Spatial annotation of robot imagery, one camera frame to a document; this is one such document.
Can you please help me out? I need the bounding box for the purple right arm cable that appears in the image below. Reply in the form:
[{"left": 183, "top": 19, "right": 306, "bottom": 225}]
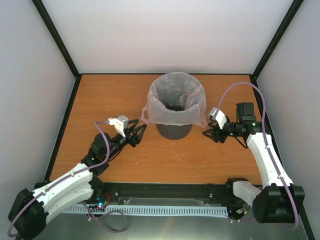
[{"left": 217, "top": 81, "right": 300, "bottom": 230}]

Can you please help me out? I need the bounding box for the black frame post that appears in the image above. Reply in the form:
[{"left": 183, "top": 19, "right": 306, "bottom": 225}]
[
  {"left": 252, "top": 0, "right": 304, "bottom": 80},
  {"left": 32, "top": 0, "right": 80, "bottom": 80}
]

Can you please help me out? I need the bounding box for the light blue slotted cable duct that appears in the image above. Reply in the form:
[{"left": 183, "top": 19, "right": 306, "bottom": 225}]
[{"left": 62, "top": 202, "right": 229, "bottom": 218}]

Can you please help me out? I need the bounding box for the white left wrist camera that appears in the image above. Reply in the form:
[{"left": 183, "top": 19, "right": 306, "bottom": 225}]
[{"left": 106, "top": 115, "right": 129, "bottom": 137}]

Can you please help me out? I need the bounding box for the purple floor cable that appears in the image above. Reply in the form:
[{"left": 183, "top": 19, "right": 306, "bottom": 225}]
[{"left": 81, "top": 201, "right": 128, "bottom": 232}]

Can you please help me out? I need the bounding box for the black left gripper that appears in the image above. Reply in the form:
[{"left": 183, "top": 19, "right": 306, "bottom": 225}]
[{"left": 105, "top": 119, "right": 147, "bottom": 160}]

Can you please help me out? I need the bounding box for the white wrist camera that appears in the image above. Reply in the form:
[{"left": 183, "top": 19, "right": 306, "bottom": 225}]
[
  {"left": 106, "top": 115, "right": 129, "bottom": 137},
  {"left": 209, "top": 107, "right": 227, "bottom": 130}
]

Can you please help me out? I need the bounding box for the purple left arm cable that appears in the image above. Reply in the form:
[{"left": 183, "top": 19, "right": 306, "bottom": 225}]
[{"left": 7, "top": 121, "right": 111, "bottom": 238}]

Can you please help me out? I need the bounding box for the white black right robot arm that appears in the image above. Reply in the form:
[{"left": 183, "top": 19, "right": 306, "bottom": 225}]
[{"left": 202, "top": 102, "right": 305, "bottom": 226}]

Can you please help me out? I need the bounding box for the dark grey trash bin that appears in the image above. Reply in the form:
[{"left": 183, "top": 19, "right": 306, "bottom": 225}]
[{"left": 156, "top": 99, "right": 193, "bottom": 141}]

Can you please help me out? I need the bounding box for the small green-lit circuit board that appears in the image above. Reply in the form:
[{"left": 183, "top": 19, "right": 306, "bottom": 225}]
[{"left": 93, "top": 196, "right": 110, "bottom": 213}]

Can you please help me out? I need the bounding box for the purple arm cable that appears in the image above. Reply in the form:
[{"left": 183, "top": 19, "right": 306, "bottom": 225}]
[
  {"left": 7, "top": 121, "right": 111, "bottom": 238},
  {"left": 217, "top": 81, "right": 300, "bottom": 230}
]

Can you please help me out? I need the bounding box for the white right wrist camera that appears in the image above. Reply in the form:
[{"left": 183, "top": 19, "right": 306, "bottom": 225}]
[{"left": 209, "top": 107, "right": 227, "bottom": 130}]

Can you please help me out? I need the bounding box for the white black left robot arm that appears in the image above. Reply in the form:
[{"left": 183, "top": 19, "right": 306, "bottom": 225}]
[{"left": 7, "top": 119, "right": 147, "bottom": 240}]

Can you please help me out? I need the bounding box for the pink plastic trash bag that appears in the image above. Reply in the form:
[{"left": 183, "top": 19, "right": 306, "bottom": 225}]
[{"left": 140, "top": 72, "right": 207, "bottom": 128}]

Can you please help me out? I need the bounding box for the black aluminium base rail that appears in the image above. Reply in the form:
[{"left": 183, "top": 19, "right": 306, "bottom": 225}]
[{"left": 33, "top": 182, "right": 301, "bottom": 206}]

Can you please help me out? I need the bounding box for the black right frame post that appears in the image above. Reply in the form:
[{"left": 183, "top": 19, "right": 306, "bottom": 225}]
[{"left": 252, "top": 0, "right": 304, "bottom": 80}]

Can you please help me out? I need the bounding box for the black left frame post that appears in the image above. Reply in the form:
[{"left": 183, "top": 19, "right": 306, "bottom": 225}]
[{"left": 32, "top": 0, "right": 80, "bottom": 80}]

